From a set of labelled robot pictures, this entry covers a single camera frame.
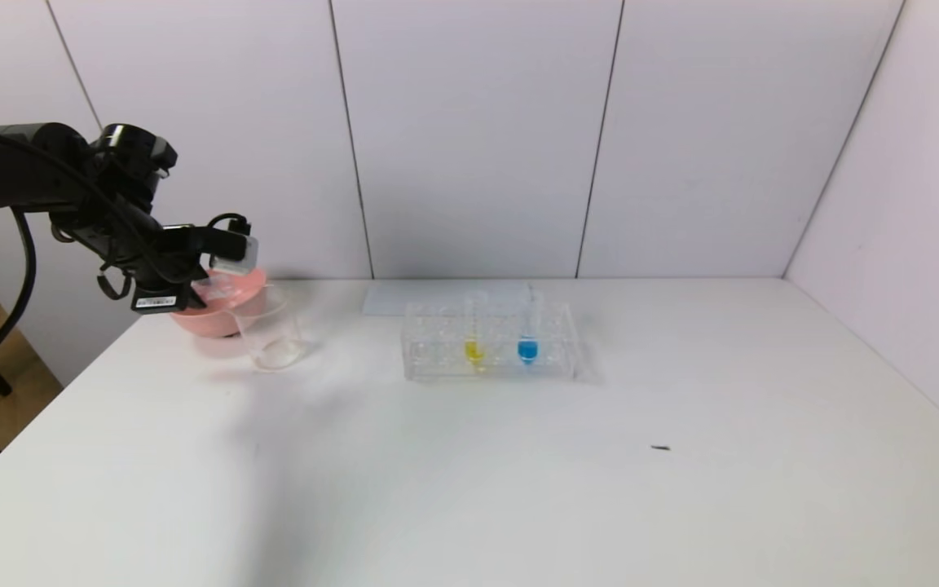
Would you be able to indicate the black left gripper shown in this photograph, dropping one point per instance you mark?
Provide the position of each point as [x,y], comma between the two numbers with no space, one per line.
[156,299]

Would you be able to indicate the clear glass beaker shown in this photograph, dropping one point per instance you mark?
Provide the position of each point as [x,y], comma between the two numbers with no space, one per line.
[270,334]

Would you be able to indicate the test tube with blue pigment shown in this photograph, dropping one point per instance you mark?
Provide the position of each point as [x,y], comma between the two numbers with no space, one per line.
[527,350]

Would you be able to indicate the test tube with red pigment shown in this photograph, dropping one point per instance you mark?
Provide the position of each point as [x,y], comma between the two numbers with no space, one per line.
[213,287]

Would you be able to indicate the test tube with yellow pigment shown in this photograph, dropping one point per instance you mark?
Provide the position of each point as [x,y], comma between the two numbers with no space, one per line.
[474,352]

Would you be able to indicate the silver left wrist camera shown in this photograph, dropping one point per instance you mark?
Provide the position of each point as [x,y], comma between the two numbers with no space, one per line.
[240,254]

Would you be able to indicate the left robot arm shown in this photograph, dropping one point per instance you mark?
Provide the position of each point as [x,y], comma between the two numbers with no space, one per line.
[13,163]

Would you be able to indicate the clear acrylic test tube rack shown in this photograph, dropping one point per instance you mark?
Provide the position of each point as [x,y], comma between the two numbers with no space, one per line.
[551,342]

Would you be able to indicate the white paper sheet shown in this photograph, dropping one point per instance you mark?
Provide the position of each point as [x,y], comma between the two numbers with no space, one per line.
[388,300]

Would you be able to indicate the pink plastic bowl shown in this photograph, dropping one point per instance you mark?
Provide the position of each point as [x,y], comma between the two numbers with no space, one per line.
[225,316]

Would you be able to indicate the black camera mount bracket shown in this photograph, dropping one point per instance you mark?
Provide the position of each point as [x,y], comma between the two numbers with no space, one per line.
[225,228]

